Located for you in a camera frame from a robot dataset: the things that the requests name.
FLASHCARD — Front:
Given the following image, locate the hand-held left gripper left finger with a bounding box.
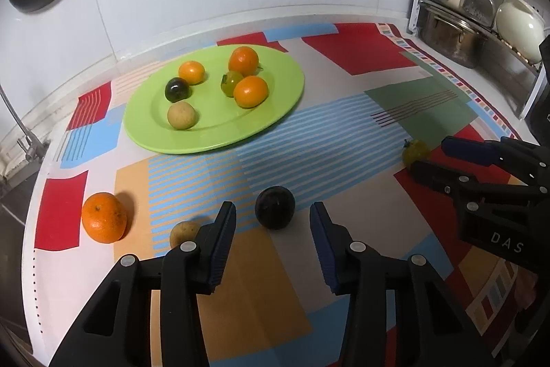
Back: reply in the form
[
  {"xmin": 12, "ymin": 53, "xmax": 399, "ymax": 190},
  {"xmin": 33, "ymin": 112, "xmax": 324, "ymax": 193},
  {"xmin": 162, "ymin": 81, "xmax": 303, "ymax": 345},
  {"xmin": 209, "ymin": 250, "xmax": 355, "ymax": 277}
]
[{"xmin": 49, "ymin": 201, "xmax": 238, "ymax": 367}]

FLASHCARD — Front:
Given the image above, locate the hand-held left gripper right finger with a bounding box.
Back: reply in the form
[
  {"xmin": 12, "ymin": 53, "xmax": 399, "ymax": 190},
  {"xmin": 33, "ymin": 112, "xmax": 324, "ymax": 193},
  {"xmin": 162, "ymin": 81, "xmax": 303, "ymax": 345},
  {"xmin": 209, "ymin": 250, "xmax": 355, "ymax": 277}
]
[{"xmin": 309, "ymin": 201, "xmax": 491, "ymax": 367}]

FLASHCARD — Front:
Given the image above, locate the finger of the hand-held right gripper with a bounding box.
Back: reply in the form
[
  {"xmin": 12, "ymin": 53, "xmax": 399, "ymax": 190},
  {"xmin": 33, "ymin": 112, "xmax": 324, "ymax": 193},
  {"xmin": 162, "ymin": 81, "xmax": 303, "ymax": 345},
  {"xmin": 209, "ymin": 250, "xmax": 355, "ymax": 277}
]
[
  {"xmin": 410, "ymin": 159, "xmax": 486, "ymax": 217},
  {"xmin": 441, "ymin": 136, "xmax": 550, "ymax": 184}
]

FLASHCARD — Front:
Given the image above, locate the green tomato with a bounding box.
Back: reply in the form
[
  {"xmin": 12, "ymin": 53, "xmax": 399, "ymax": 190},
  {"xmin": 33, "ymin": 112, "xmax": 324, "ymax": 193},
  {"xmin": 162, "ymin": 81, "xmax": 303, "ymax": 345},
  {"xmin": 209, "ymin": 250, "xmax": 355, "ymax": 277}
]
[
  {"xmin": 401, "ymin": 139, "xmax": 430, "ymax": 166},
  {"xmin": 221, "ymin": 71, "xmax": 244, "ymax": 97}
]

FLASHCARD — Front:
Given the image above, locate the dark plum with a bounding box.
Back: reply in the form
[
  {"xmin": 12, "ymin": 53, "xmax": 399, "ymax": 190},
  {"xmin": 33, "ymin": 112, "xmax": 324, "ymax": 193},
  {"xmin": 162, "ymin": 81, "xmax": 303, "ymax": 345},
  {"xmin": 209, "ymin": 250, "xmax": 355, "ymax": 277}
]
[
  {"xmin": 254, "ymin": 185, "xmax": 296, "ymax": 230},
  {"xmin": 164, "ymin": 77, "xmax": 191, "ymax": 102}
]

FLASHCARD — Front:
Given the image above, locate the small tan round fruit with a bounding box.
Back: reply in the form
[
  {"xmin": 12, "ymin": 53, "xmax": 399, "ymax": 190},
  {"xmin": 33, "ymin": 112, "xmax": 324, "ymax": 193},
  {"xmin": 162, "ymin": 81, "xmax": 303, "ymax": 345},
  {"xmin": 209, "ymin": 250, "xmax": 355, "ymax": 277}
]
[
  {"xmin": 169, "ymin": 220, "xmax": 202, "ymax": 249},
  {"xmin": 167, "ymin": 101, "xmax": 199, "ymax": 130}
]

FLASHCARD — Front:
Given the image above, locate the green plate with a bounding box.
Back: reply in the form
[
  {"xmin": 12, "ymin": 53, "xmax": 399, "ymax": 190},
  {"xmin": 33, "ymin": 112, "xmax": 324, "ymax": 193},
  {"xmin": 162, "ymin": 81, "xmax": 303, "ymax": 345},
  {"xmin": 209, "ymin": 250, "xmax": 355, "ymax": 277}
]
[{"xmin": 123, "ymin": 44, "xmax": 306, "ymax": 155}]

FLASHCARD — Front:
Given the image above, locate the large orange with stem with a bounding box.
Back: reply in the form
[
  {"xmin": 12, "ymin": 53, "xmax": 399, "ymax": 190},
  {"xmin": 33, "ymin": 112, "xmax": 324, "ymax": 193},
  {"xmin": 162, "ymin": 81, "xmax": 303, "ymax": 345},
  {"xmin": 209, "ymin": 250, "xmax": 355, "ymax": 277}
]
[{"xmin": 228, "ymin": 46, "xmax": 260, "ymax": 76}]

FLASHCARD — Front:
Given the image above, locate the colourful patchwork tablecloth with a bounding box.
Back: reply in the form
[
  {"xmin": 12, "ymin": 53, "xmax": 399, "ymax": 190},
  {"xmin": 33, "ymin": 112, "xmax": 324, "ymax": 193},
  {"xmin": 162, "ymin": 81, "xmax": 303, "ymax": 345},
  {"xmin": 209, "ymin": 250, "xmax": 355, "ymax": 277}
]
[{"xmin": 33, "ymin": 22, "xmax": 550, "ymax": 367}]

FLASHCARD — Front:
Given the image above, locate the large steel pot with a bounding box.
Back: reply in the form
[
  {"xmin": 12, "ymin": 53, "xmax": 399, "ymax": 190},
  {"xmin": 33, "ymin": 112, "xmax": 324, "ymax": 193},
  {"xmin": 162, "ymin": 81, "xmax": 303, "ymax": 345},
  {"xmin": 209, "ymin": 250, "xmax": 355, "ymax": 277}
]
[{"xmin": 419, "ymin": 1, "xmax": 488, "ymax": 69}]

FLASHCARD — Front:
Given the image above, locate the white ceramic jug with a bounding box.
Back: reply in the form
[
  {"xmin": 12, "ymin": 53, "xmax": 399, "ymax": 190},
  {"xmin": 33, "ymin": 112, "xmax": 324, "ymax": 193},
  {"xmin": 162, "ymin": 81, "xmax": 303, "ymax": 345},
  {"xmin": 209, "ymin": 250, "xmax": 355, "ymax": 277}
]
[{"xmin": 495, "ymin": 0, "xmax": 546, "ymax": 62}]

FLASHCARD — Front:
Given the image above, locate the white dish rack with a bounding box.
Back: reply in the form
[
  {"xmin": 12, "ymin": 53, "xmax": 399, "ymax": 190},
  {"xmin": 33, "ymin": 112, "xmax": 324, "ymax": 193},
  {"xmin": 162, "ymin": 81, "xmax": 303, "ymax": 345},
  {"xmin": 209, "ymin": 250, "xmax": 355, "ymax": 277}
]
[{"xmin": 407, "ymin": 0, "xmax": 544, "ymax": 120}]

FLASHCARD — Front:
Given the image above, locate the slender chrome faucet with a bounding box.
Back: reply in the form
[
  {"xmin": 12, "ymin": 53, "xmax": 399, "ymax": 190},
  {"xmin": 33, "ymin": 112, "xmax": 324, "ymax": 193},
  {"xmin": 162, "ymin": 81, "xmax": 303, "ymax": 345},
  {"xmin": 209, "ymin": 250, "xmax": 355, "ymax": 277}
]
[{"xmin": 0, "ymin": 83, "xmax": 46, "ymax": 163}]

